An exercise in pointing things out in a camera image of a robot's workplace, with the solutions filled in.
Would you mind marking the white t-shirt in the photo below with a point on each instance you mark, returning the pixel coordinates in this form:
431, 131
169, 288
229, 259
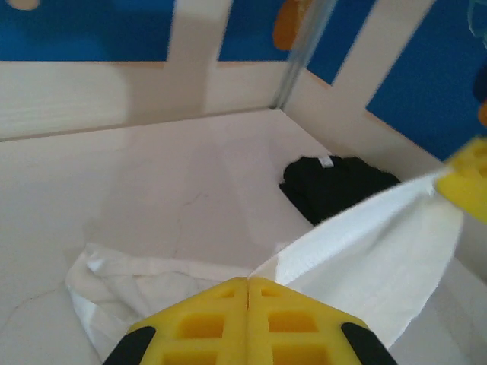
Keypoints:
361, 247

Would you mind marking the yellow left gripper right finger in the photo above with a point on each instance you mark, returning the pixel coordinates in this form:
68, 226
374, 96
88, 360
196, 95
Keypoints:
296, 327

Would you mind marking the folded black t-shirt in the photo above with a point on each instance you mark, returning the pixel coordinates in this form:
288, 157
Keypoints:
335, 186

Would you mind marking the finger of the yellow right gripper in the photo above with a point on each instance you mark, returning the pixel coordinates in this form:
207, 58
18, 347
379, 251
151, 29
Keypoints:
468, 201
473, 163

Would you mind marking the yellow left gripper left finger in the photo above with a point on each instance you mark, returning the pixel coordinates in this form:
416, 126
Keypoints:
198, 327

